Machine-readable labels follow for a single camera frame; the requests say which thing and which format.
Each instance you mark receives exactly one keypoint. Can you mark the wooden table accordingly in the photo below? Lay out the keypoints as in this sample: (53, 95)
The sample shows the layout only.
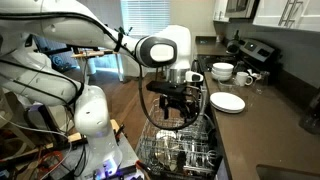
(96, 53)

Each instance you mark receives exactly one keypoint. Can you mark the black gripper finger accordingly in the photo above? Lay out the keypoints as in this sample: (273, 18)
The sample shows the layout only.
(166, 111)
(191, 116)

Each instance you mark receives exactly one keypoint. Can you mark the stainless steel microwave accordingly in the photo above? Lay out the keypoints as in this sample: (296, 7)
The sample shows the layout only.
(240, 8)

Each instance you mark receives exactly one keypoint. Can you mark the small black orange clamp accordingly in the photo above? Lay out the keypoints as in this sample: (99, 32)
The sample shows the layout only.
(120, 130)

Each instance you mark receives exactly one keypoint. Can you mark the blue patterned object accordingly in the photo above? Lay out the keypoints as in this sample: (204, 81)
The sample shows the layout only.
(60, 60)

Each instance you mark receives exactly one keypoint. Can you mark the white mug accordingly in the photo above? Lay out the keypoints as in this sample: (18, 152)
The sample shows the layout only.
(241, 79)

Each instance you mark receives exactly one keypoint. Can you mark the kitchen sink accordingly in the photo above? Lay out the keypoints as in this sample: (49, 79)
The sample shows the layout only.
(286, 173)

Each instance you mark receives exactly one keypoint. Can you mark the white window blinds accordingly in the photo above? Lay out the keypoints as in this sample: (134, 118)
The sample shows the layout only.
(143, 16)

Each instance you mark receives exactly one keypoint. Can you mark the white double door wall cabinet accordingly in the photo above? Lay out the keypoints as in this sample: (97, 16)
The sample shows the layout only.
(273, 13)

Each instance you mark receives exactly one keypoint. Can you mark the small white object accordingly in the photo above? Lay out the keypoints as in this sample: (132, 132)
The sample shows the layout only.
(254, 74)

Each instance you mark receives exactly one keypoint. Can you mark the stainless steel stove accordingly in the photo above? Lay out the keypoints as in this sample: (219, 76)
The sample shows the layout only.
(256, 50)

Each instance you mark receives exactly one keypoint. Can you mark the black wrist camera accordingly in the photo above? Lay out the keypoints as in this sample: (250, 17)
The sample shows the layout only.
(166, 88)

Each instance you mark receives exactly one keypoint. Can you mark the grey robot mounting table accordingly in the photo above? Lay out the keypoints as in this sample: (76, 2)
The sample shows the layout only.
(130, 156)

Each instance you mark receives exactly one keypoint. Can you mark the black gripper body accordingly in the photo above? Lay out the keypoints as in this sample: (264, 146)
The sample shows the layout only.
(178, 101)

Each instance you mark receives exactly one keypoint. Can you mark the dark bottle behind kettle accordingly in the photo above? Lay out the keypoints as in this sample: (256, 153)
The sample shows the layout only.
(236, 35)

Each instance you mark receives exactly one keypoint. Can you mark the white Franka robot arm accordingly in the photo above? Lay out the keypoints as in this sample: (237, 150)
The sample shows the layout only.
(95, 116)

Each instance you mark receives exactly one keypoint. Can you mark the narrow white wall cabinet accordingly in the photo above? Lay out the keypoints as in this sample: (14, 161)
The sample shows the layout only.
(220, 10)

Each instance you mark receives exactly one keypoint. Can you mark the white ceramic bowl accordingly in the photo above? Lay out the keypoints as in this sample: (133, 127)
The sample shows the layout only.
(221, 79)
(222, 66)
(221, 75)

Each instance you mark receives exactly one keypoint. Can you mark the clear glass container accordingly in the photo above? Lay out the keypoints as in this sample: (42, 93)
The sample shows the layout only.
(228, 88)

